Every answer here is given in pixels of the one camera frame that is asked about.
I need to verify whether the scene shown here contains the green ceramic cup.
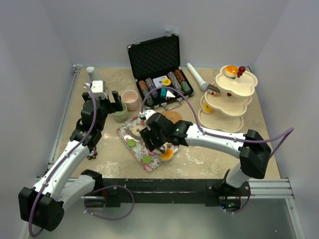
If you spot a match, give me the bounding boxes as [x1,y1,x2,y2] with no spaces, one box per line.
[112,102,128,122]

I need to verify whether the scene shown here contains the orange yellow small donut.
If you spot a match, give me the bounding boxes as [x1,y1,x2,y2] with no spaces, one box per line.
[202,103,214,114]

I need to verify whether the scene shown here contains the chocolate layered cake slice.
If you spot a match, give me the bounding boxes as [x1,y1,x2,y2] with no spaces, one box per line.
[206,84,220,96]

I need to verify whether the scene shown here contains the orange glazed donut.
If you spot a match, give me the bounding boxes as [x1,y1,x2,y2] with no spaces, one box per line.
[223,65,238,78]

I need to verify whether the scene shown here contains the metal tongs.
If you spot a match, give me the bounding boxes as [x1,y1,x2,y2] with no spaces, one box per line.
[159,143,172,154]

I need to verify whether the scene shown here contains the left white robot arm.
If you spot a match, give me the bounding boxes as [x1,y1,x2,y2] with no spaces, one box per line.
[18,91,123,238]

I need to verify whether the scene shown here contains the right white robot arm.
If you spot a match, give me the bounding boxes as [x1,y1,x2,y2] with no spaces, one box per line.
[139,110,271,196]

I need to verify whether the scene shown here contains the white glazed donut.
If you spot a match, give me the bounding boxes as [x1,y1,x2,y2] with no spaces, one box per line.
[131,125,144,138]
[153,147,165,155]

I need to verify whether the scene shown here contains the pink ceramic cup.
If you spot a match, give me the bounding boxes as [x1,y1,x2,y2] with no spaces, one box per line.
[122,90,139,112]

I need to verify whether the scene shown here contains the woven rattan coaster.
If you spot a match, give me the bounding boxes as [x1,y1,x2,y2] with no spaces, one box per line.
[161,111,182,123]

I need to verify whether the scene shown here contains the green macaron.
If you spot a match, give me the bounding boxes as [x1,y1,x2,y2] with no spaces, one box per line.
[127,139,136,147]
[142,155,152,164]

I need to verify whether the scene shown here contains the floral serving tray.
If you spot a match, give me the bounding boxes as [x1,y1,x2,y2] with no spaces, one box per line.
[117,116,165,172]

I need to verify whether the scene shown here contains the white clamp device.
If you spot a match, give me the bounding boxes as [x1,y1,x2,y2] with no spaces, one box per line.
[86,67,95,82]

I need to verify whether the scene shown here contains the owl figurine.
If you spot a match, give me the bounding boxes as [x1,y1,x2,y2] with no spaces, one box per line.
[87,148,97,160]

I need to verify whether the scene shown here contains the cream three-tier cake stand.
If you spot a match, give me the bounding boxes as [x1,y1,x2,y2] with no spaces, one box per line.
[197,66,258,133]

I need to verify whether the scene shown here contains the black poker chip case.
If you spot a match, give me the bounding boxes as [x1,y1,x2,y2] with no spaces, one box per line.
[127,33,194,109]

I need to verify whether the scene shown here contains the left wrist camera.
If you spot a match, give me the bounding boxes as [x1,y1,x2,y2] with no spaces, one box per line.
[84,80,108,99]

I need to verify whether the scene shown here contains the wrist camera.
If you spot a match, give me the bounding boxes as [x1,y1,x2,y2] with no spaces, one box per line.
[84,80,108,99]
[139,110,156,120]

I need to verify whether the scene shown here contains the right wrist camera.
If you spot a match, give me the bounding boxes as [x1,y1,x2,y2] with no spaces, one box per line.
[139,110,156,120]

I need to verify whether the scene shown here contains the black base frame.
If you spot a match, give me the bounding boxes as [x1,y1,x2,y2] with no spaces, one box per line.
[85,178,251,208]

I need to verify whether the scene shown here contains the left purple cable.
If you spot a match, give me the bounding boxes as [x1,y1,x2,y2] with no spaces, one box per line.
[28,83,97,237]

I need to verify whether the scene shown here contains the purple cable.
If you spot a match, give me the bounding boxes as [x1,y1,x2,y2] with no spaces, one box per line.
[28,83,97,237]
[141,87,295,215]

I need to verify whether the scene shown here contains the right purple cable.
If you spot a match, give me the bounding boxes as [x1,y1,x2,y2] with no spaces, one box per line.
[141,87,295,215]

